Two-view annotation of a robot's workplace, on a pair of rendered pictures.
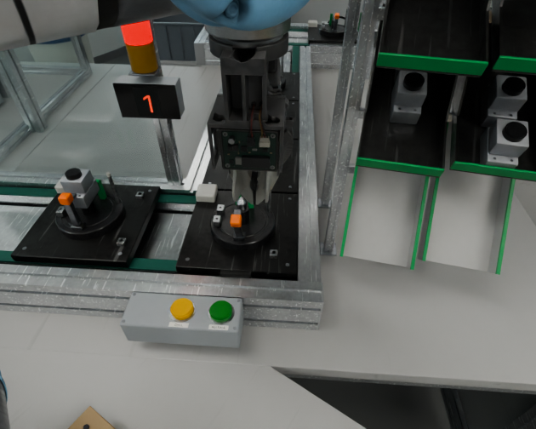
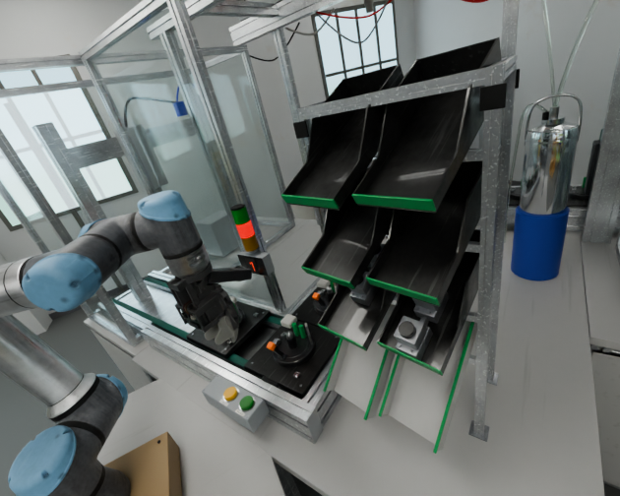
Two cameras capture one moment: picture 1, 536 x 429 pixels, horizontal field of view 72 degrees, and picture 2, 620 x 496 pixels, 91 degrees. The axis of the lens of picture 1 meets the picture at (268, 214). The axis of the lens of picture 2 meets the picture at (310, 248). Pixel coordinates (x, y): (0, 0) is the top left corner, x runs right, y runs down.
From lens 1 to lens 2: 0.53 m
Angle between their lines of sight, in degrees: 35
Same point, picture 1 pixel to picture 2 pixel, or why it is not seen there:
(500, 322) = not seen: outside the picture
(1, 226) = not seen: hidden behind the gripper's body
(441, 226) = (408, 392)
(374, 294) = (372, 434)
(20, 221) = not seen: hidden behind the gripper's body
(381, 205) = (364, 360)
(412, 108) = (360, 295)
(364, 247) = (348, 389)
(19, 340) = (176, 383)
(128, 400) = (195, 439)
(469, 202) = (433, 377)
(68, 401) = (173, 426)
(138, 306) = (215, 384)
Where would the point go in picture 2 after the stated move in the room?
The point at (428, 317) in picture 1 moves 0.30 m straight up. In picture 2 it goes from (404, 472) to (392, 389)
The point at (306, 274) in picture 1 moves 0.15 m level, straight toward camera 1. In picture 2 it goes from (310, 397) to (271, 444)
